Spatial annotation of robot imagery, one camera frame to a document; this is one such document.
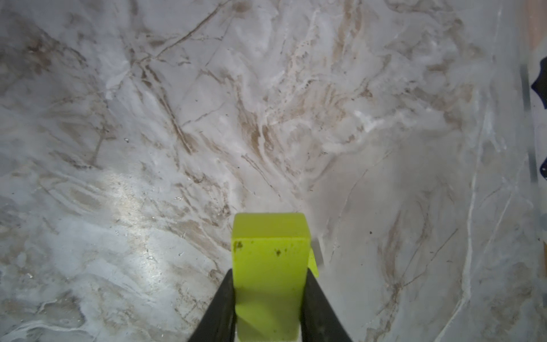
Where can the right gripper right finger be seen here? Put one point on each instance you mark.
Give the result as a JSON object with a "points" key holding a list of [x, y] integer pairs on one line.
{"points": [[319, 322]]}

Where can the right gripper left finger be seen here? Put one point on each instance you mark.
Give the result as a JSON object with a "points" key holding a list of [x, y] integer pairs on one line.
{"points": [[219, 321]]}

